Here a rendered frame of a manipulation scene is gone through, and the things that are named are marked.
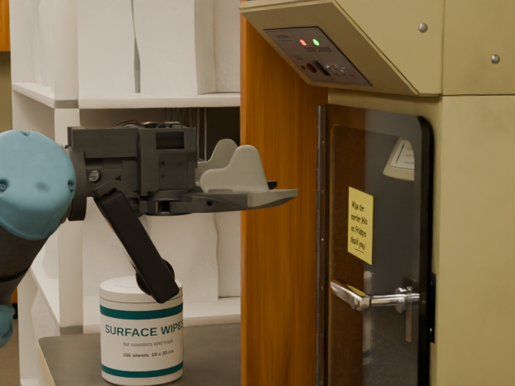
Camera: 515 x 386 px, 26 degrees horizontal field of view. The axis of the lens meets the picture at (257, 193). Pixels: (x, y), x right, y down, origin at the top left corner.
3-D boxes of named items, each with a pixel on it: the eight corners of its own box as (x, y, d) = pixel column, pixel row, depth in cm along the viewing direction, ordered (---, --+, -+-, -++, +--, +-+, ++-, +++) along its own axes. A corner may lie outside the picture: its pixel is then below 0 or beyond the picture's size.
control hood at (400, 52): (326, 85, 138) (327, 3, 136) (444, 96, 107) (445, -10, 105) (237, 86, 134) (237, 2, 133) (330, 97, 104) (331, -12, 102)
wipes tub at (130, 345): (174, 361, 185) (172, 272, 183) (191, 383, 173) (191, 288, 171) (95, 367, 182) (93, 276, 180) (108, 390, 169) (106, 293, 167)
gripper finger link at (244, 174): (300, 145, 102) (198, 146, 102) (299, 209, 103) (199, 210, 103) (297, 142, 105) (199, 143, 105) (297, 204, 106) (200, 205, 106)
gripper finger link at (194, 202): (247, 195, 101) (150, 196, 101) (247, 212, 101) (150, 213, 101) (246, 188, 106) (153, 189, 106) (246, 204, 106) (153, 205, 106)
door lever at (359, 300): (372, 295, 122) (372, 272, 122) (406, 315, 113) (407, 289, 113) (326, 298, 121) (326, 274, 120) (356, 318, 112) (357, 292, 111)
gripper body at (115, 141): (204, 127, 102) (71, 131, 98) (205, 220, 103) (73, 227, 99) (185, 122, 109) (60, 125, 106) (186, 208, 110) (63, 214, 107)
